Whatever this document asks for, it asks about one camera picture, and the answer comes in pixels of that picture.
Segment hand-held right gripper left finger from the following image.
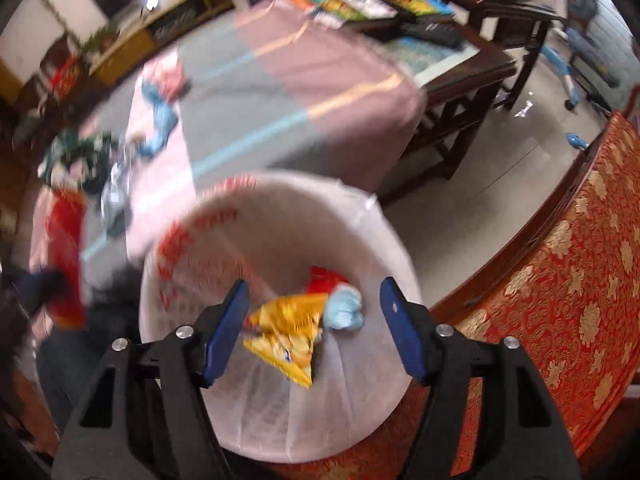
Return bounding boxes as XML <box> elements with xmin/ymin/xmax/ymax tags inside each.
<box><xmin>52</xmin><ymin>279</ymin><xmax>251</xmax><ymax>480</ymax></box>

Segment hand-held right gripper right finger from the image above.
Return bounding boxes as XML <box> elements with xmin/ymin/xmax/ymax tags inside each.
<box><xmin>379</xmin><ymin>276</ymin><xmax>581</xmax><ymax>480</ymax></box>

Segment yellow snack wrapper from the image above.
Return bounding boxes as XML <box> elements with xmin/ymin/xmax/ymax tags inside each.
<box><xmin>243</xmin><ymin>294</ymin><xmax>328</xmax><ymax>390</ymax></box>

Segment white bag-lined trash bin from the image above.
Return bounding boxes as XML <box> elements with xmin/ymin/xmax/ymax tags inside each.
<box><xmin>139</xmin><ymin>170</ymin><xmax>425</xmax><ymax>463</ymax></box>

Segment light blue crumpled tissue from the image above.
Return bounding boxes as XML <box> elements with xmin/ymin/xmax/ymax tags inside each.
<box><xmin>322</xmin><ymin>282</ymin><xmax>366</xmax><ymax>333</ymax></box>

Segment person's dark trouser legs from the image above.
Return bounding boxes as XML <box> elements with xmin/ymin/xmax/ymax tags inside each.
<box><xmin>35</xmin><ymin>265</ymin><xmax>151</xmax><ymax>436</ymax></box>

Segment silver foil wrapper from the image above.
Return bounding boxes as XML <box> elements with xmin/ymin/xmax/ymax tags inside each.
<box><xmin>100</xmin><ymin>152</ymin><xmax>135</xmax><ymax>238</ymax></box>

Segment dark wooden coffee table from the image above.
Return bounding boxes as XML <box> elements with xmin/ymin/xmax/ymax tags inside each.
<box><xmin>380</xmin><ymin>35</ymin><xmax>518</xmax><ymax>201</ymax></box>

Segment red gift box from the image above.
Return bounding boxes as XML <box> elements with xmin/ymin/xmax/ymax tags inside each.
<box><xmin>50</xmin><ymin>55</ymin><xmax>83</xmax><ymax>98</ymax></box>

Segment blue red snack wrapper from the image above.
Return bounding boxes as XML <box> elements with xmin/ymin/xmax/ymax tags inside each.
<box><xmin>141</xmin><ymin>57</ymin><xmax>191</xmax><ymax>156</ymax></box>

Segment yellow TV cabinet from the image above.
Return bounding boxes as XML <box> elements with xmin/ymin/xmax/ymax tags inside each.
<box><xmin>85</xmin><ymin>0</ymin><xmax>236</xmax><ymax>86</ymax></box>

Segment striped cloth covered table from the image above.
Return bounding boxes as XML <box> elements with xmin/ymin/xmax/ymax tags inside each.
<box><xmin>30</xmin><ymin>0</ymin><xmax>426</xmax><ymax>311</ymax></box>

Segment potted green plant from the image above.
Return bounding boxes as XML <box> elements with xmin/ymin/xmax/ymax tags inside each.
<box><xmin>80</xmin><ymin>27</ymin><xmax>121</xmax><ymax>61</ymax></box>

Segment black remote control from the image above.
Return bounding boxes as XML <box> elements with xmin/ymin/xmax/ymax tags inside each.
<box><xmin>400</xmin><ymin>22</ymin><xmax>466</xmax><ymax>51</ymax></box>

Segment blue orange picture book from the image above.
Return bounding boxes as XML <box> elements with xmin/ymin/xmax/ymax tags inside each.
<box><xmin>370</xmin><ymin>0</ymin><xmax>456</xmax><ymax>21</ymax></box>

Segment white cover picture book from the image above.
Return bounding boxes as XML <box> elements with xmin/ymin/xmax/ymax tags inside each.
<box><xmin>325</xmin><ymin>0</ymin><xmax>398</xmax><ymax>23</ymax></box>

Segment blue children's swivel chair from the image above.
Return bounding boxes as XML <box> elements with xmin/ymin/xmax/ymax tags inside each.
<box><xmin>542</xmin><ymin>0</ymin><xmax>621</xmax><ymax>116</ymax></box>

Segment dark wooden side table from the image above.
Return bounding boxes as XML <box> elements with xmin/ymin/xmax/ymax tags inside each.
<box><xmin>345</xmin><ymin>0</ymin><xmax>568</xmax><ymax>111</ymax></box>

